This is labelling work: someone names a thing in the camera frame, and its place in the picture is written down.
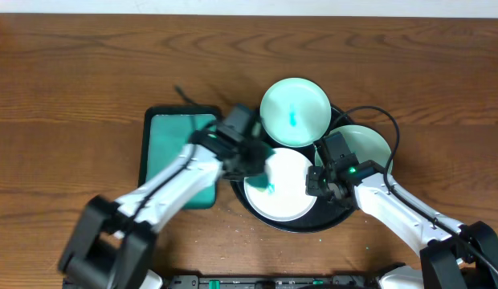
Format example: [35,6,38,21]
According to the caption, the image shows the white plate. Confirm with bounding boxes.
[243,148,316,222]

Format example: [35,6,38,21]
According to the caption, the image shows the mint green plate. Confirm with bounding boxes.
[313,124,391,169]

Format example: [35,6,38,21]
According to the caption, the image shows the mint plate with stain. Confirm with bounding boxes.
[259,78,332,148]

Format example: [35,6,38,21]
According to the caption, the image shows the dark green sponge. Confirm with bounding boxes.
[245,149,275,189]

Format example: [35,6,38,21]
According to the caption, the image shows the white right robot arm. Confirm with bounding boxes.
[306,160,498,288]

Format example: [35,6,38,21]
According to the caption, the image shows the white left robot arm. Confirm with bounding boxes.
[58,125,273,289]

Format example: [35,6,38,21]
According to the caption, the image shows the round black tray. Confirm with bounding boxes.
[230,104,355,233]

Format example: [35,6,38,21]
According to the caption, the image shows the black rectangular soap tray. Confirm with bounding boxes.
[137,104,222,210]

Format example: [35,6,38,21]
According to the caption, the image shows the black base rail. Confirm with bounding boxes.
[162,275,379,289]

